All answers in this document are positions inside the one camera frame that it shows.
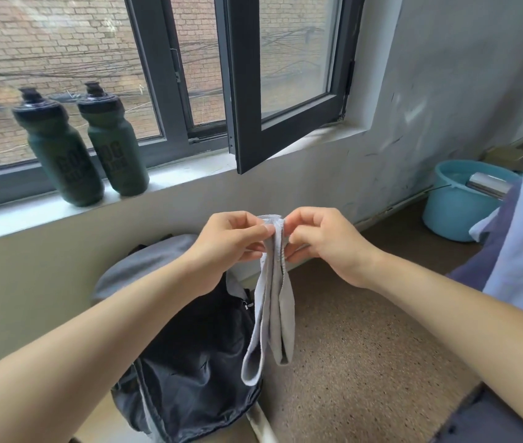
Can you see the person's left hand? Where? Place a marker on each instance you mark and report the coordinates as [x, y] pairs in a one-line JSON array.
[[210, 251]]

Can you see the person's right hand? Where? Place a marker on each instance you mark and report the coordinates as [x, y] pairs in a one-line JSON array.
[[335, 246]]

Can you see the person's left thumb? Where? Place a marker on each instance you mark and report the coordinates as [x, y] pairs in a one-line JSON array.
[[252, 233]]

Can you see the person's right thumb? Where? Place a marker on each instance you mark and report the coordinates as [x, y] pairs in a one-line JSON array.
[[302, 236]]

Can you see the light grey sock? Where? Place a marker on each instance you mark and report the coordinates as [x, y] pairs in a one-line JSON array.
[[254, 346]]

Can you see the person's right forearm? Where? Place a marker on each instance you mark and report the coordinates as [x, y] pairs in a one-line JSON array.
[[464, 318]]

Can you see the person's left forearm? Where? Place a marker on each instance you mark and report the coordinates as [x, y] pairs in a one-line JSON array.
[[86, 350]]

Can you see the white window sill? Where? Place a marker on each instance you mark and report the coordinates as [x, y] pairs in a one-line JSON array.
[[169, 175]]

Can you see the black and grey backpack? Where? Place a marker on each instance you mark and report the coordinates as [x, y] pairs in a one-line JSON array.
[[187, 364]]

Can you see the dark grey open window sash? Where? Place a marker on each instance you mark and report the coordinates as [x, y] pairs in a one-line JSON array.
[[243, 87]]

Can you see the light blue plastic bucket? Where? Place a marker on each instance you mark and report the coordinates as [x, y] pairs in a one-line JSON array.
[[450, 212]]

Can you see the dark green sports bottle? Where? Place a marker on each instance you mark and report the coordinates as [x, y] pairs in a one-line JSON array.
[[65, 166], [120, 156]]

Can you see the purple blanket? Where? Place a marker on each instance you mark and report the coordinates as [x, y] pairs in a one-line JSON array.
[[478, 267]]

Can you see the silver metal container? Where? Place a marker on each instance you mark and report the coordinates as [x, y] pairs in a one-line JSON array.
[[490, 184]]

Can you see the beige box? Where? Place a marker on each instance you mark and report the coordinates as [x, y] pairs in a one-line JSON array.
[[506, 156]]

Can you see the dark grey trousers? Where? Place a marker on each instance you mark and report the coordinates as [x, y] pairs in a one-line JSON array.
[[497, 419]]

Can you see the dark grey window frame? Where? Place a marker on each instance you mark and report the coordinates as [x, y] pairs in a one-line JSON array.
[[176, 119]]

